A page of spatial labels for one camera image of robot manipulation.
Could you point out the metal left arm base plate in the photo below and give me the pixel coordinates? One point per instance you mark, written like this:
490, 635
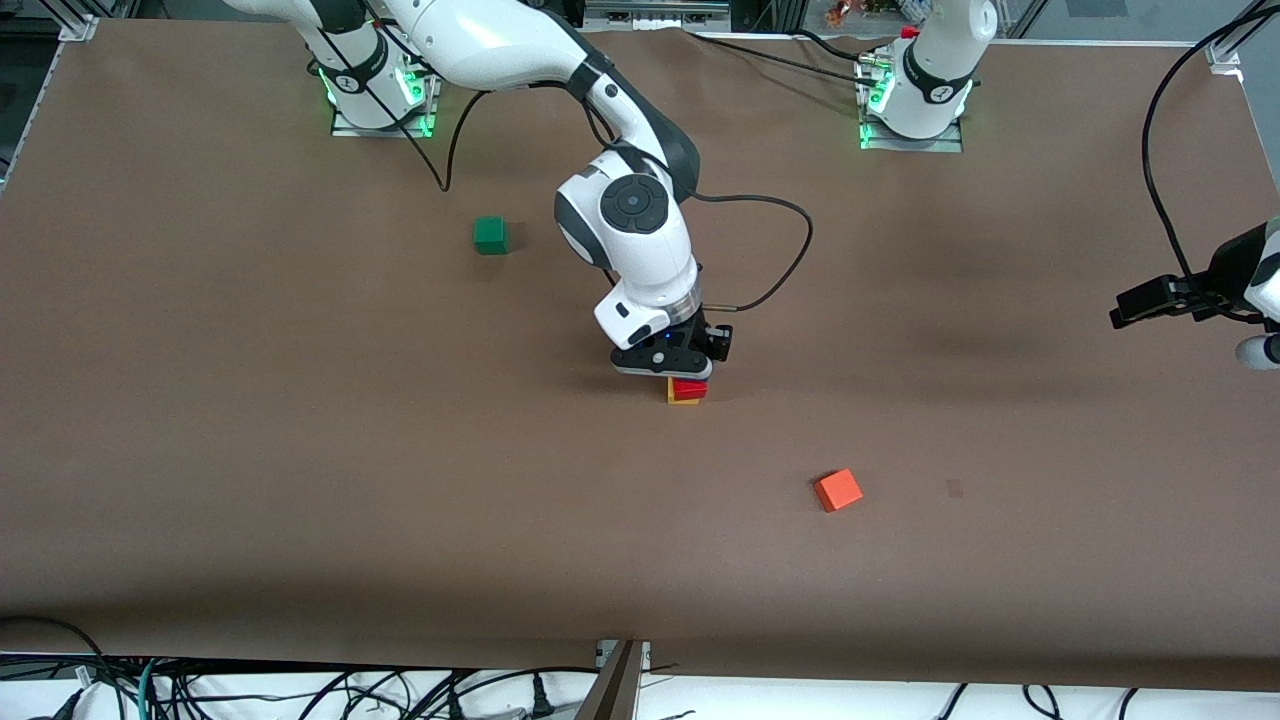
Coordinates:
950, 145

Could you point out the green block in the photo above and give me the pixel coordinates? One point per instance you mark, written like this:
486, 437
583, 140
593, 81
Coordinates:
490, 235

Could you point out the orange block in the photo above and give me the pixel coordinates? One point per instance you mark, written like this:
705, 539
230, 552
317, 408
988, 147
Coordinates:
838, 490

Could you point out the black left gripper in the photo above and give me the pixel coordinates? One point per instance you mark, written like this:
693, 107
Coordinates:
1226, 270

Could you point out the dark metal beam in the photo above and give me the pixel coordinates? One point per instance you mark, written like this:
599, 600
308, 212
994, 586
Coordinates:
612, 695

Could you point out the small metal bracket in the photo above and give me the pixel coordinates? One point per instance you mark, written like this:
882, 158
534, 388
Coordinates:
605, 655

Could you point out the aluminium frame profile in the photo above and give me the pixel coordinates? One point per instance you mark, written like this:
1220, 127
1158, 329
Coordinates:
1225, 50

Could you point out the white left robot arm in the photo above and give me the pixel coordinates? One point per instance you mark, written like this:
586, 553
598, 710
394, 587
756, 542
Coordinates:
935, 90

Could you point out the red block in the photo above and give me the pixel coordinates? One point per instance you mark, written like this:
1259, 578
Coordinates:
690, 388

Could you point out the small aluminium corner bracket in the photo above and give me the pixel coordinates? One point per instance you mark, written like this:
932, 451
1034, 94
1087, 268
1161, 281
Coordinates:
80, 28

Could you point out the grey power strip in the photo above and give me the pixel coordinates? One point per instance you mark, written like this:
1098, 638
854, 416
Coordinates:
650, 10

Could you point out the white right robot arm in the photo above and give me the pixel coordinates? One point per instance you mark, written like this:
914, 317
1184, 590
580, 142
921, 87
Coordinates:
640, 260

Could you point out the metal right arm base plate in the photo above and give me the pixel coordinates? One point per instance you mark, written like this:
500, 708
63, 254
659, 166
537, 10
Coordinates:
345, 128

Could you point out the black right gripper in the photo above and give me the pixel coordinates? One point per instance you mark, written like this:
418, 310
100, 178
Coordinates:
716, 341

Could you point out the brown table cover sheet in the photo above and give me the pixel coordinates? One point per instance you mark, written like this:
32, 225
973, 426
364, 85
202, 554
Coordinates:
600, 550

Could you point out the black power plug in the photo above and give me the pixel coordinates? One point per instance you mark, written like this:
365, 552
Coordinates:
541, 700

